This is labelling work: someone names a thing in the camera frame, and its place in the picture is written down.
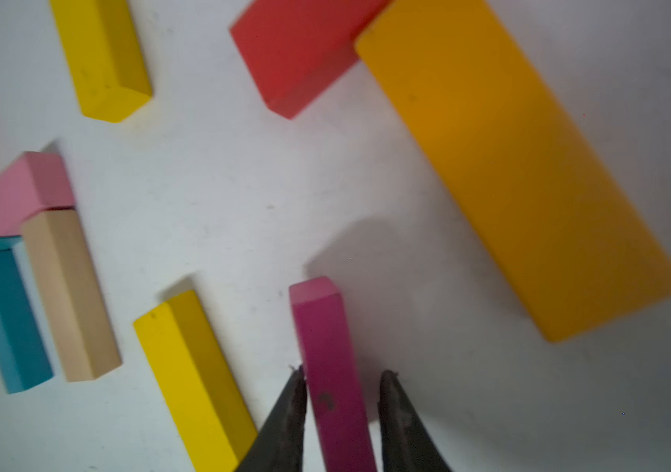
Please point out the amber long wooden block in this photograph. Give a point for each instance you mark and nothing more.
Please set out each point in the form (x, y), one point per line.
(574, 249)

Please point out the yellow short wooden block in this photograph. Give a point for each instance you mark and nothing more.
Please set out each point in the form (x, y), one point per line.
(104, 57)

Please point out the yellow long wooden block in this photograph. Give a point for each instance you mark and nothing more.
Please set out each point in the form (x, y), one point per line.
(204, 400)

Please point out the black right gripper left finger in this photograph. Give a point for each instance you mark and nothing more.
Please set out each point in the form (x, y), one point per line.
(279, 444)

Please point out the light pink wooden block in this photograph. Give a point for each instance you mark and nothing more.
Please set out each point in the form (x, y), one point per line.
(33, 183)

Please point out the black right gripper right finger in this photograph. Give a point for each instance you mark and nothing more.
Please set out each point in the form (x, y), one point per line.
(406, 444)

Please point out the magenta wooden block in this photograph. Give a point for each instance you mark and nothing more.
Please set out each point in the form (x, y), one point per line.
(329, 366)

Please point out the natural beige wooden block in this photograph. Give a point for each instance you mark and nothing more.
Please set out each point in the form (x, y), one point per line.
(71, 295)

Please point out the red wooden block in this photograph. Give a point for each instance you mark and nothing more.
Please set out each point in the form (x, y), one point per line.
(296, 49)

